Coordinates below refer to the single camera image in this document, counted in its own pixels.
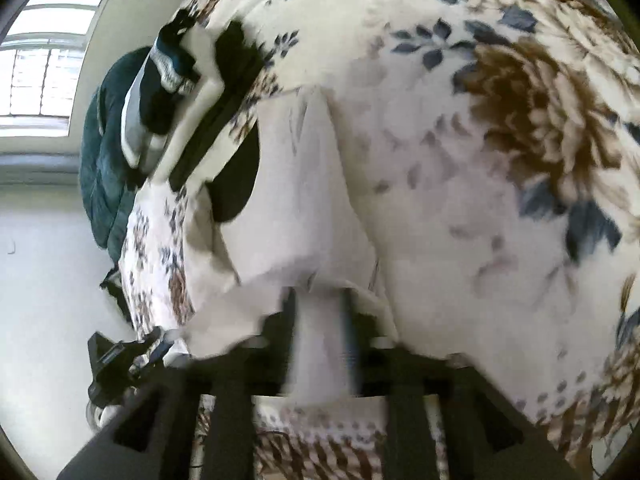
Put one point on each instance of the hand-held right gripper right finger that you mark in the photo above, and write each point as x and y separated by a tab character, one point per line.
350	342

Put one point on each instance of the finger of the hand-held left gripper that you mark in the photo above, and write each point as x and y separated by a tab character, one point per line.
152	342

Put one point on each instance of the black garment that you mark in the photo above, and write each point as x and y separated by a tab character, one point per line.
235	180

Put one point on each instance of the window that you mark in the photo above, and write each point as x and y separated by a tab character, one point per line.
47	55

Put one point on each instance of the floral bed sheet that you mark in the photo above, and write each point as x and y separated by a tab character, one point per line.
450	260

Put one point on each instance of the dark green quilt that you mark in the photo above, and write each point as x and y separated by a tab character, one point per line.
102	175

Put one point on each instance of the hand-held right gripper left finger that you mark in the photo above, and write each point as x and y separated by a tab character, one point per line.
282	345

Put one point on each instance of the white small garment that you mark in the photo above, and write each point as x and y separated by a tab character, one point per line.
300	200

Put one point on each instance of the white folded garment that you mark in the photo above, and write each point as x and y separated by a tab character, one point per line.
197	110

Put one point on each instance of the dark striped knit garment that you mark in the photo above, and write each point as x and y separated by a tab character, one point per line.
162	85

